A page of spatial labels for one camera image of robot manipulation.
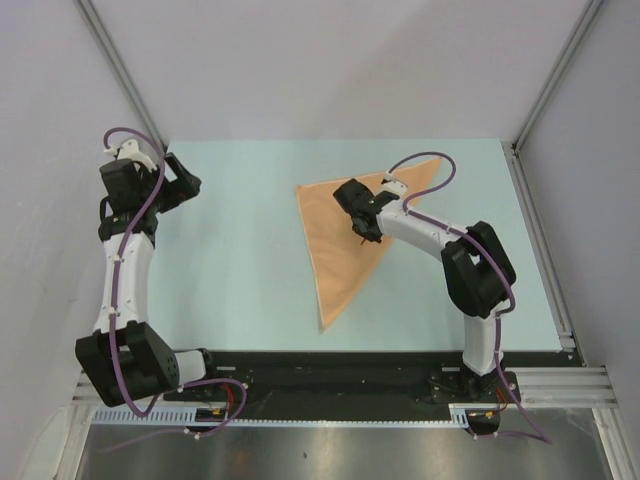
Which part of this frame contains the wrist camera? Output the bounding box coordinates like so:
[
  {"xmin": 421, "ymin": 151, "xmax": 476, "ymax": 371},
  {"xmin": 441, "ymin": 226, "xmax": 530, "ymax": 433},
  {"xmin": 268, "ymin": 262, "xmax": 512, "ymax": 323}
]
[
  {"xmin": 381, "ymin": 172, "xmax": 408, "ymax": 198},
  {"xmin": 104, "ymin": 137, "xmax": 159, "ymax": 171}
]

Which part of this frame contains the left aluminium frame post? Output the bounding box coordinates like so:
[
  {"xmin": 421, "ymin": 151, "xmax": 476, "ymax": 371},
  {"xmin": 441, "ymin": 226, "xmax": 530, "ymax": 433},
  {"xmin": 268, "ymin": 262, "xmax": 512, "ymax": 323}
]
[{"xmin": 72, "ymin": 0, "xmax": 167, "ymax": 150}]

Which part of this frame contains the grey slotted cable duct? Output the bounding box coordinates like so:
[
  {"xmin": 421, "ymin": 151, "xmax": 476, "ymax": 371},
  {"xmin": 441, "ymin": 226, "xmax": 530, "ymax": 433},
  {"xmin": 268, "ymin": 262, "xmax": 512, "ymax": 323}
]
[{"xmin": 92, "ymin": 404, "xmax": 481, "ymax": 429}]

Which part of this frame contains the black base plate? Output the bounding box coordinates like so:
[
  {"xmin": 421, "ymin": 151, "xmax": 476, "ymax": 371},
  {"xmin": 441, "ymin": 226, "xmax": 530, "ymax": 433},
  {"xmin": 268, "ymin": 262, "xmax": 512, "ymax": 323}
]
[{"xmin": 163, "ymin": 349, "xmax": 523, "ymax": 426}]

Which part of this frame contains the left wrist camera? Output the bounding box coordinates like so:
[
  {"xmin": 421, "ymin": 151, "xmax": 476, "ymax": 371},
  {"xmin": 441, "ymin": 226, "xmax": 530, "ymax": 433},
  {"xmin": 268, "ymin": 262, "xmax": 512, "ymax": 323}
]
[{"xmin": 104, "ymin": 137, "xmax": 159, "ymax": 171}]

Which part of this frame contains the aluminium frame post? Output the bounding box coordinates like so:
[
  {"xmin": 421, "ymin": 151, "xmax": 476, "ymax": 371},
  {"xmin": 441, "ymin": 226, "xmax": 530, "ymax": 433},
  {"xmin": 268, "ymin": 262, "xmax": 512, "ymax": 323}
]
[
  {"xmin": 72, "ymin": 0, "xmax": 167, "ymax": 150},
  {"xmin": 511, "ymin": 0, "xmax": 608, "ymax": 154}
]

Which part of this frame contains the right aluminium frame post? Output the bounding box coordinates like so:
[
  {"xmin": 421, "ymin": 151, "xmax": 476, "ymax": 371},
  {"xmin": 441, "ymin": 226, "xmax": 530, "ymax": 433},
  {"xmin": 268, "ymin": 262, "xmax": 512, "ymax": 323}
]
[{"xmin": 511, "ymin": 0, "xmax": 608, "ymax": 154}]

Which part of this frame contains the orange cloth napkin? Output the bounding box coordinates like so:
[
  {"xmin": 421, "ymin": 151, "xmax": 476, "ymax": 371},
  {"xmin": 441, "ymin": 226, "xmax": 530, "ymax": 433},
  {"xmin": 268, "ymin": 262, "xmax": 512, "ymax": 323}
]
[{"xmin": 294, "ymin": 155, "xmax": 443, "ymax": 335}]

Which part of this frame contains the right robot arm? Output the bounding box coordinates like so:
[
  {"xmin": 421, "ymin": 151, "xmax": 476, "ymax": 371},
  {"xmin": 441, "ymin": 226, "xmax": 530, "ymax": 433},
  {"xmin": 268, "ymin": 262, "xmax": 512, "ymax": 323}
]
[{"xmin": 333, "ymin": 177, "xmax": 516, "ymax": 401}]

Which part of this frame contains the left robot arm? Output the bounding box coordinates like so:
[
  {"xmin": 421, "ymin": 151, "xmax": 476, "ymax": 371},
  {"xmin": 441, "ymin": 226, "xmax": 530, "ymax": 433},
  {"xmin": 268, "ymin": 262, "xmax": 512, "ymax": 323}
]
[{"xmin": 75, "ymin": 153, "xmax": 221, "ymax": 407}]

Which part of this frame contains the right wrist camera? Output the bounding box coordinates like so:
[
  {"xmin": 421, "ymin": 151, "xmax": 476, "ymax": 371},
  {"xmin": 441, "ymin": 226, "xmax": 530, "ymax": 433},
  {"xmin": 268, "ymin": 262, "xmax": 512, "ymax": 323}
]
[{"xmin": 381, "ymin": 172, "xmax": 408, "ymax": 198}]

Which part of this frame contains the right aluminium side rail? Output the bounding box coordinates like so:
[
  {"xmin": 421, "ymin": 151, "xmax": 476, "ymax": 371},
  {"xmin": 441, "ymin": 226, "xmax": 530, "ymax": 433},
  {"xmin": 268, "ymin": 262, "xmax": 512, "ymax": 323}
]
[{"xmin": 501, "ymin": 142, "xmax": 583, "ymax": 357}]

